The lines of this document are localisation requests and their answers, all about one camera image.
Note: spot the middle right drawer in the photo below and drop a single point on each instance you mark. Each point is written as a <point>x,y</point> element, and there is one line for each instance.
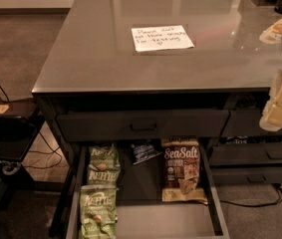
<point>247,154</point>

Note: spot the brown sea salt chip bag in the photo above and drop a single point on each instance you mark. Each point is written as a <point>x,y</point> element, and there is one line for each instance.
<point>181,170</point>

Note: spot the white handwritten paper note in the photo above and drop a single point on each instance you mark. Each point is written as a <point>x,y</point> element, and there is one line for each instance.
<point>161,38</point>

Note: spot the top left drawer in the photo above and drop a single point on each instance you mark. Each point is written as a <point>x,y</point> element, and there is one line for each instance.
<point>141,124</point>

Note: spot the blue snack bag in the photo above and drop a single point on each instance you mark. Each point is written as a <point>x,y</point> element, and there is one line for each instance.
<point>143,151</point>

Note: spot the green kettle chip bag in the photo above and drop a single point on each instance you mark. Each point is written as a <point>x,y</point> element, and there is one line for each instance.
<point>104,167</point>
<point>98,212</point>

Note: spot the top right drawer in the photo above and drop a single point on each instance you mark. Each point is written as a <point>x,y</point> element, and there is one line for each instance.
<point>246,123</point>

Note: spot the dark cabinet frame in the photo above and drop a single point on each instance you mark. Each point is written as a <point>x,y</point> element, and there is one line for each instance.
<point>54,104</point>

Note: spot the green kettle chip bag front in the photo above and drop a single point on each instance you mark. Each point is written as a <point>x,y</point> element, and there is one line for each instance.
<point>98,212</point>

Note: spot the green kettle chip bag rear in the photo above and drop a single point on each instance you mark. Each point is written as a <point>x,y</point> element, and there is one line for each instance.
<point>104,167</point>

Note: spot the bottom right drawer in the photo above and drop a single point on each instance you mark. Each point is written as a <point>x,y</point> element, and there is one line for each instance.
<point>247,175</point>

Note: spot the open middle drawer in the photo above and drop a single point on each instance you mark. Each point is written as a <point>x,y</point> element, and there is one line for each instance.
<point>142,214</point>

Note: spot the black side stand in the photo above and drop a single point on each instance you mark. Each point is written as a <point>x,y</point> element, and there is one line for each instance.
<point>20,122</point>

